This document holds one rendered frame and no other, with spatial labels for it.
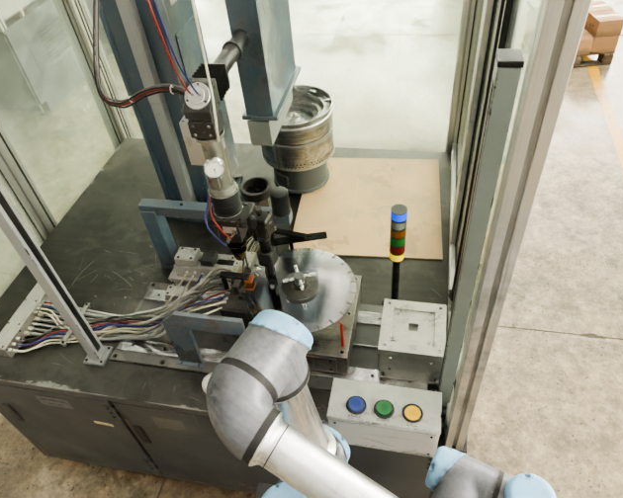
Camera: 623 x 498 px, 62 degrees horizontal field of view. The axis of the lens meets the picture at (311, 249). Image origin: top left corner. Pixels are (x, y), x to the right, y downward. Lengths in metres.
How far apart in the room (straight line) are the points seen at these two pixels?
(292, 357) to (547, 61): 0.58
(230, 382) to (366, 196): 1.40
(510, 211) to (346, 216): 1.26
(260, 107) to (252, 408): 0.94
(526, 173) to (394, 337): 0.79
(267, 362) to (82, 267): 1.36
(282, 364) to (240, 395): 0.09
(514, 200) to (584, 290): 2.16
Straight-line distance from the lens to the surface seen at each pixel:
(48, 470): 2.62
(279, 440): 0.86
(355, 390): 1.39
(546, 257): 3.07
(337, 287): 1.53
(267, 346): 0.89
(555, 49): 0.71
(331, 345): 1.52
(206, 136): 1.22
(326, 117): 1.99
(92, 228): 2.30
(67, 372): 1.84
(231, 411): 0.86
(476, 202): 0.96
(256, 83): 1.51
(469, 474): 0.94
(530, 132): 0.76
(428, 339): 1.49
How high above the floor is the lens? 2.11
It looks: 45 degrees down
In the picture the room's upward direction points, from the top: 7 degrees counter-clockwise
